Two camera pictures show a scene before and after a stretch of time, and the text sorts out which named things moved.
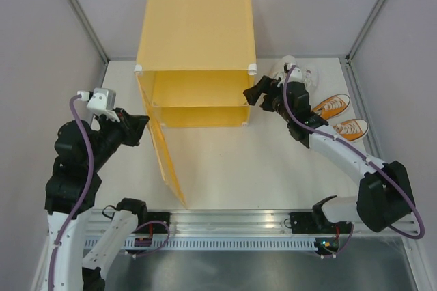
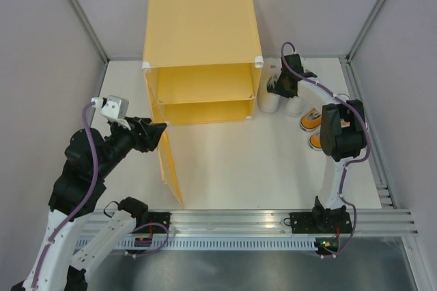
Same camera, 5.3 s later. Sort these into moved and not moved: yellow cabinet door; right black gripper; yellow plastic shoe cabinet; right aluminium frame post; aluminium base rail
Moved: right black gripper; yellow cabinet door
Not moved: right aluminium frame post; yellow plastic shoe cabinet; aluminium base rail
